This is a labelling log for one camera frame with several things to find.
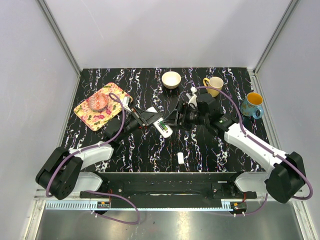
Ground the yellow mug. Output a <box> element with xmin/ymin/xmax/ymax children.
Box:
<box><xmin>203</xmin><ymin>76</ymin><xmax>224</xmax><ymax>98</ymax></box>

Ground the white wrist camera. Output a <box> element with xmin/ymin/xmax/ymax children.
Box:
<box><xmin>121</xmin><ymin>96</ymin><xmax>131</xmax><ymax>112</ymax></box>
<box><xmin>186</xmin><ymin>86</ymin><xmax>198</xmax><ymax>109</ymax></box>

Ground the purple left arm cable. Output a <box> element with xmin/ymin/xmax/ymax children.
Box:
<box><xmin>45</xmin><ymin>92</ymin><xmax>141</xmax><ymax>225</ymax></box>

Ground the green battery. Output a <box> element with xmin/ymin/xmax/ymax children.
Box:
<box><xmin>159</xmin><ymin>122</ymin><xmax>168</xmax><ymax>131</ymax></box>

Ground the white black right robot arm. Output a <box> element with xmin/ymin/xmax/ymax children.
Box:
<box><xmin>164</xmin><ymin>93</ymin><xmax>306</xmax><ymax>204</ymax></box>

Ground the aluminium frame post left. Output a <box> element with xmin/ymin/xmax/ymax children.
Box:
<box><xmin>36</xmin><ymin>0</ymin><xmax>82</xmax><ymax>76</ymax></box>

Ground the cream ceramic bowl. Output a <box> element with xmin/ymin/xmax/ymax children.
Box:
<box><xmin>161</xmin><ymin>71</ymin><xmax>182</xmax><ymax>90</ymax></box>

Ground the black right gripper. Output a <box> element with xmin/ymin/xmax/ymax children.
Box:
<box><xmin>162</xmin><ymin>100</ymin><xmax>209</xmax><ymax>132</ymax></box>

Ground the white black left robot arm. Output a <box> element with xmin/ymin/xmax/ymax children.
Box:
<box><xmin>35</xmin><ymin>107</ymin><xmax>163</xmax><ymax>200</ymax></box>

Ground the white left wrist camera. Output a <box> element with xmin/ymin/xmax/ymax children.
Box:
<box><xmin>121</xmin><ymin>96</ymin><xmax>131</xmax><ymax>112</ymax></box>

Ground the blue butterfly mug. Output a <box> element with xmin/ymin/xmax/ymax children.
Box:
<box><xmin>240</xmin><ymin>92</ymin><xmax>264</xmax><ymax>120</ymax></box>

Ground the white remote control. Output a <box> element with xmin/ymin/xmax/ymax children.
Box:
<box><xmin>146</xmin><ymin>107</ymin><xmax>173</xmax><ymax>139</ymax></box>

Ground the pink patterned glass bowl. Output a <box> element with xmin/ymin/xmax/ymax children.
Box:
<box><xmin>86</xmin><ymin>92</ymin><xmax>109</xmax><ymax>112</ymax></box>

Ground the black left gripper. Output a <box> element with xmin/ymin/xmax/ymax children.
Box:
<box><xmin>117</xmin><ymin>106</ymin><xmax>163</xmax><ymax>142</ymax></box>

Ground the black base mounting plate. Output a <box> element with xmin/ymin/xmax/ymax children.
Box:
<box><xmin>80</xmin><ymin>172</ymin><xmax>257</xmax><ymax>209</ymax></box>

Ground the aluminium frame post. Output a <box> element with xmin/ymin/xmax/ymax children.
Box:
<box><xmin>252</xmin><ymin>0</ymin><xmax>300</xmax><ymax>75</ymax></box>
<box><xmin>36</xmin><ymin>0</ymin><xmax>82</xmax><ymax>76</ymax></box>

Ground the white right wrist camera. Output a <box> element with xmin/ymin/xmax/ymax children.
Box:
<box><xmin>186</xmin><ymin>86</ymin><xmax>198</xmax><ymax>109</ymax></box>

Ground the aluminium frame post right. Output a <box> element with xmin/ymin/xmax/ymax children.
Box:
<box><xmin>252</xmin><ymin>0</ymin><xmax>300</xmax><ymax>75</ymax></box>

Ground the white remote battery cover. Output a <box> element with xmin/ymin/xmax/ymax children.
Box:
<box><xmin>177</xmin><ymin>152</ymin><xmax>184</xmax><ymax>165</ymax></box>

